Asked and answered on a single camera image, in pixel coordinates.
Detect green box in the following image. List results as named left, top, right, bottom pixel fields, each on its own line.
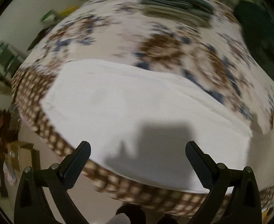
left=40, top=9, right=58, bottom=24

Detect white pants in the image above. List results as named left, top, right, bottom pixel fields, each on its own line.
left=40, top=59, right=253, bottom=194

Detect stack of folded clothes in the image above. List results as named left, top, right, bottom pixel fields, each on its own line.
left=142, top=0, right=216, bottom=27

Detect floral bed sheet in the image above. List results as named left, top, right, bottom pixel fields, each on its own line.
left=11, top=0, right=274, bottom=218

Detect dark brown furniture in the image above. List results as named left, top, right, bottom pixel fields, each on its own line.
left=0, top=108, right=19, bottom=160

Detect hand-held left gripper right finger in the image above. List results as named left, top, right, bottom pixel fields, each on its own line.
left=185, top=141, right=262, bottom=224

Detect cluttered shelf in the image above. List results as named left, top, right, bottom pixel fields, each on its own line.
left=0, top=40, right=19, bottom=81

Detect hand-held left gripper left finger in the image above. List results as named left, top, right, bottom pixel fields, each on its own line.
left=14, top=141, right=91, bottom=224

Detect cardboard box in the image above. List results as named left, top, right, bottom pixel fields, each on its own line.
left=7, top=142, right=41, bottom=176

